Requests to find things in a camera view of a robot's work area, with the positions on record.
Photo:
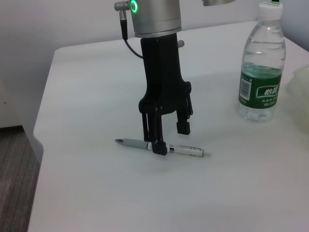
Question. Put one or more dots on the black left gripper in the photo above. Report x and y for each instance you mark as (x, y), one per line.
(161, 72)

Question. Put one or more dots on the clear plastic water bottle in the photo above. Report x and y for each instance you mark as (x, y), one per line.
(263, 72)

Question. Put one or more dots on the grey white ballpoint pen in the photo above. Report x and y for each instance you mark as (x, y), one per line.
(186, 150)

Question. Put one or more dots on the green glass fruit bowl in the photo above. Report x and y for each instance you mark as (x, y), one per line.
(300, 104)

